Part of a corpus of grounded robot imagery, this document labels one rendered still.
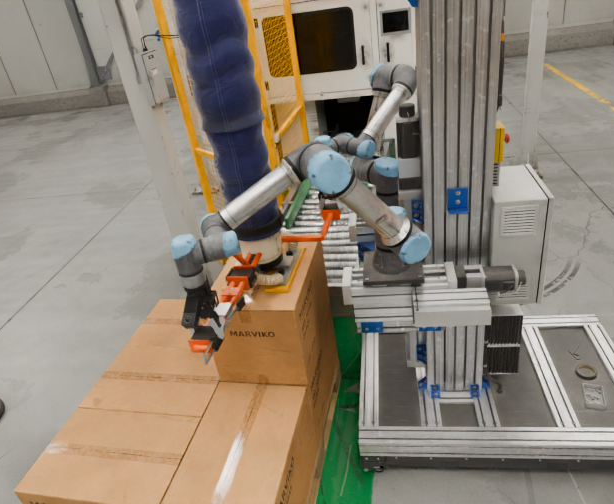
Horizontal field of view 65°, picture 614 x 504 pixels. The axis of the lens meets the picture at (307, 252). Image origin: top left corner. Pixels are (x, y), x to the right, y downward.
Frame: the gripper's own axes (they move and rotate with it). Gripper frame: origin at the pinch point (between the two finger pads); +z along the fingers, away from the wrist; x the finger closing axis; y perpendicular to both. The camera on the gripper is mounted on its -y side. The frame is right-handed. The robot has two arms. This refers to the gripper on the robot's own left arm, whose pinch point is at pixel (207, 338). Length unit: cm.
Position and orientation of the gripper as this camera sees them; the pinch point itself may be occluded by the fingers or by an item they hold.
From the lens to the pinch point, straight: 162.3
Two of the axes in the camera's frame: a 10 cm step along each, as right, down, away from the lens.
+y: 2.1, -5.1, 8.3
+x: -9.7, 0.1, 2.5
